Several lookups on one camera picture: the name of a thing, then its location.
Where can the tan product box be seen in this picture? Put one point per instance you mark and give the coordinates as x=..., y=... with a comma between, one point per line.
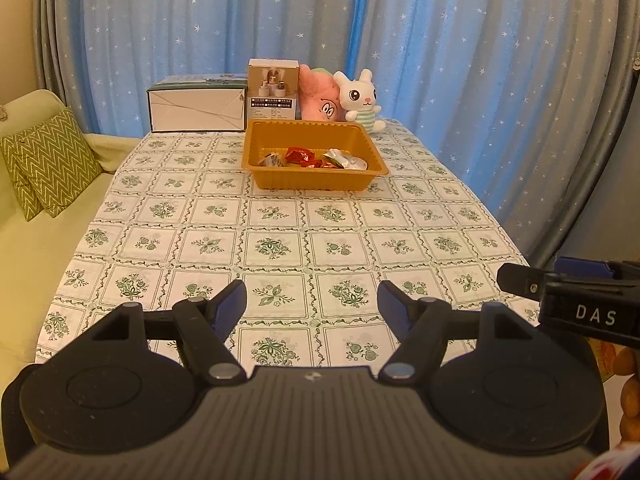
x=272, y=90

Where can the orange plastic tray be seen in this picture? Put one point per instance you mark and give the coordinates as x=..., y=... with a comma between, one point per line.
x=310, y=132

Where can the green orange snack packet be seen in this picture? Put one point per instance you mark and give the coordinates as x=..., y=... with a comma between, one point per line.
x=332, y=159

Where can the pale green sofa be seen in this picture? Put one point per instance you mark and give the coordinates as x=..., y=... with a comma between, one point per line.
x=30, y=260

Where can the blue star curtain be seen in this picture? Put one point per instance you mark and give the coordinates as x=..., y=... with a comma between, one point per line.
x=500, y=60
x=200, y=25

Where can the white rabbit plush toy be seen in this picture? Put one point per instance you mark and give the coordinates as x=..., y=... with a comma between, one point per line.
x=360, y=97

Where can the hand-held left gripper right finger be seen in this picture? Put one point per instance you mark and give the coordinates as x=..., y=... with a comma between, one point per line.
x=392, y=305

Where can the red white patterned clothing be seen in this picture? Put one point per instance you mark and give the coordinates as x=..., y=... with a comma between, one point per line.
x=620, y=467

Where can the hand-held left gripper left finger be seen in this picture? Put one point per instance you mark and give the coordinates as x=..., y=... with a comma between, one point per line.
x=230, y=305

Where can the pink plush toy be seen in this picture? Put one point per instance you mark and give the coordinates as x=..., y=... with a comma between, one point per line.
x=320, y=97

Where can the flat white cardboard box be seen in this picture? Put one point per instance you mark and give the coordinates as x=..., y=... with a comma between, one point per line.
x=195, y=107

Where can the green chevron cushion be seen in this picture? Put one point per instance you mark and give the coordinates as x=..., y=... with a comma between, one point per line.
x=55, y=160
x=17, y=180

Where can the small grey candy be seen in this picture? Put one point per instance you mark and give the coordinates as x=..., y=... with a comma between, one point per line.
x=270, y=160

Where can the red white printed packet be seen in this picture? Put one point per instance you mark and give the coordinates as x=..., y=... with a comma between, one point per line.
x=316, y=163

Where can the person's right hand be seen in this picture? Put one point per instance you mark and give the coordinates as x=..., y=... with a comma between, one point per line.
x=632, y=410

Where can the large red snack packet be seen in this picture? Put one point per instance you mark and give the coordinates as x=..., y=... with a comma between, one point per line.
x=299, y=154

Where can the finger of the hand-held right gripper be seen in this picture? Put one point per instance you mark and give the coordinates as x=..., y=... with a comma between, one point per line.
x=582, y=267
x=522, y=280

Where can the silver fish snack packet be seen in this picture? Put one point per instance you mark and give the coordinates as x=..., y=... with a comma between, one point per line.
x=355, y=162

